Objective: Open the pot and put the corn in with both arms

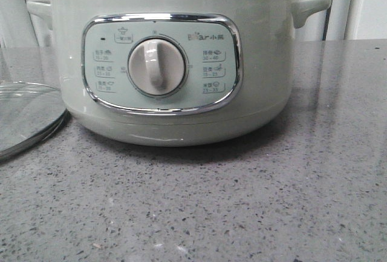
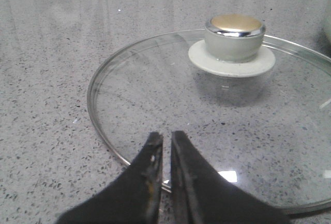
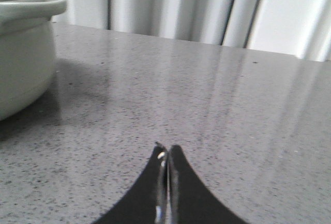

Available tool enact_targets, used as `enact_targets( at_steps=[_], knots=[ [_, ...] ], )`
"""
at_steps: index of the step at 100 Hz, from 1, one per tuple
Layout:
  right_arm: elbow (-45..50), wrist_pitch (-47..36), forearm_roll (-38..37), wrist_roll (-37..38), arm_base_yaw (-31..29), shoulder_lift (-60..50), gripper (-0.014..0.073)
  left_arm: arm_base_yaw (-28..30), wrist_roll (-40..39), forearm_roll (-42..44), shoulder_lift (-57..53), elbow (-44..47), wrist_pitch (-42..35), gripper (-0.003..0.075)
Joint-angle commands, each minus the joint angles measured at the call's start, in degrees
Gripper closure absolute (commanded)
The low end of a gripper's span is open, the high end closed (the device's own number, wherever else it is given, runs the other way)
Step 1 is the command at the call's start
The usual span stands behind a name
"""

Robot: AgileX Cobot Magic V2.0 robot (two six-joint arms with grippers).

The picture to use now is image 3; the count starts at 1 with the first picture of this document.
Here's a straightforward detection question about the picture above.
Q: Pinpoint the pale green electric pot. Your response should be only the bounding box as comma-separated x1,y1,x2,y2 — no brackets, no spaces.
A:
1,0,67,120

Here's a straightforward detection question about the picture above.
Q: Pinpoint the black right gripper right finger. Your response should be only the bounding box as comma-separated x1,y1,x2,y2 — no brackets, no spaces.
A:
168,145,245,223

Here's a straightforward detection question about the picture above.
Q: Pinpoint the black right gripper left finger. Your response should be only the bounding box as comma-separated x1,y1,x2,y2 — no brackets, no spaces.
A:
95,142,168,223

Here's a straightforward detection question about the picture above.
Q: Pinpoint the white pleated curtain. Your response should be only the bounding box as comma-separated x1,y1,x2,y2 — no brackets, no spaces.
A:
56,0,330,62

